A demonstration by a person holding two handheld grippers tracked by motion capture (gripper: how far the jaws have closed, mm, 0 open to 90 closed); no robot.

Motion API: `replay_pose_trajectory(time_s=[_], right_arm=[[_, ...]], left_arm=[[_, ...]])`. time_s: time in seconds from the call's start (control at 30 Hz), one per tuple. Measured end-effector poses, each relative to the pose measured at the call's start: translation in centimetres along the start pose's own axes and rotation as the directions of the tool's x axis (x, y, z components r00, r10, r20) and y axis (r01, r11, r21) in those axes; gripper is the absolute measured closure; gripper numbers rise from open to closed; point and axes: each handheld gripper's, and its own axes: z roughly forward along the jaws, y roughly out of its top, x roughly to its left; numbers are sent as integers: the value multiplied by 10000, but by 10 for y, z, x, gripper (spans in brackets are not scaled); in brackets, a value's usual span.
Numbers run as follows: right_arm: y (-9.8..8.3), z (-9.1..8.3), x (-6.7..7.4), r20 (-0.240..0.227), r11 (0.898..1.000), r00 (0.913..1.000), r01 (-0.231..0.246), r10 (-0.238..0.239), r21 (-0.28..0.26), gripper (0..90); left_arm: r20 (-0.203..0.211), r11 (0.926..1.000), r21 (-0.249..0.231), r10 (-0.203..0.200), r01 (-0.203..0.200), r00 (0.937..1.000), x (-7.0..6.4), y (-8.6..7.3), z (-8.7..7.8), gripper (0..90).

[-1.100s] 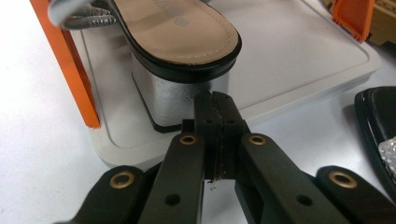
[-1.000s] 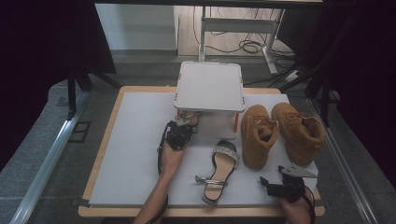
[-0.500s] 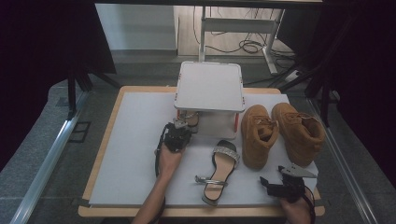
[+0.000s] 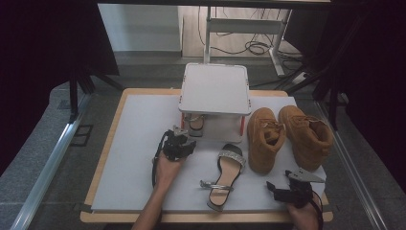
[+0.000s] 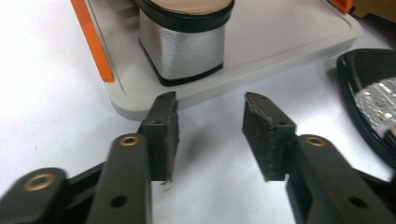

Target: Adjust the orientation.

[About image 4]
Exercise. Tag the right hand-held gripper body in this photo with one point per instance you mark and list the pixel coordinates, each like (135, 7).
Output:
(298, 194)

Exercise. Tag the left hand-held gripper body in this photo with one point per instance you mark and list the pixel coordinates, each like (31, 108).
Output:
(174, 147)

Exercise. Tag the tan suede boot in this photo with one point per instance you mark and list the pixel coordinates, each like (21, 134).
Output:
(309, 143)
(265, 153)

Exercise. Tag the white two-tier shoe rack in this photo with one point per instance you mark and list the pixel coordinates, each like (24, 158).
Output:
(214, 89)

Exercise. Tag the person's right hand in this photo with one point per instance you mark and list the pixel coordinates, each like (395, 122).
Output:
(304, 218)

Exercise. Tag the person's left hand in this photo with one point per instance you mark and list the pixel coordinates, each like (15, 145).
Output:
(167, 172)

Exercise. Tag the white table mat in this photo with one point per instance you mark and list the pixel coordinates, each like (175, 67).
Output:
(127, 166)

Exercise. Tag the black metal stand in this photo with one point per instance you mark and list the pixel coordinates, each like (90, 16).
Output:
(74, 96)
(333, 105)

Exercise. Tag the white power strip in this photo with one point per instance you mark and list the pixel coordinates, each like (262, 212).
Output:
(300, 78)

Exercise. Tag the black curtain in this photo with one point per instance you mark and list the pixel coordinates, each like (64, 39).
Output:
(38, 64)
(376, 80)

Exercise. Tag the white metal desk frame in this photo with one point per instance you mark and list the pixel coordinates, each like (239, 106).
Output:
(242, 26)

